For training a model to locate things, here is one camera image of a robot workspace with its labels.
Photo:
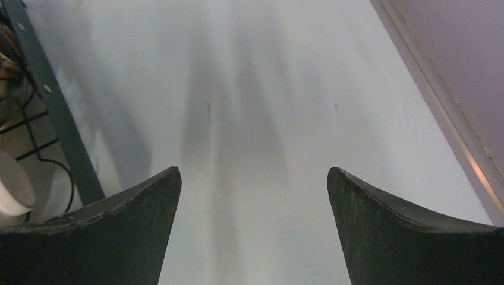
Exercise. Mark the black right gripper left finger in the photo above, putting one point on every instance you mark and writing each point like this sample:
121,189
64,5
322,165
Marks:
121,239

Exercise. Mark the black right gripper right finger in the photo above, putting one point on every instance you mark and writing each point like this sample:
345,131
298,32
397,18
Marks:
388,240

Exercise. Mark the orange white patterned bowl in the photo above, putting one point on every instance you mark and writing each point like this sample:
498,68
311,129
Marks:
17,194

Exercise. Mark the black wire dish rack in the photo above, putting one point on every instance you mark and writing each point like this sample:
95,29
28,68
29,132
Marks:
67,149

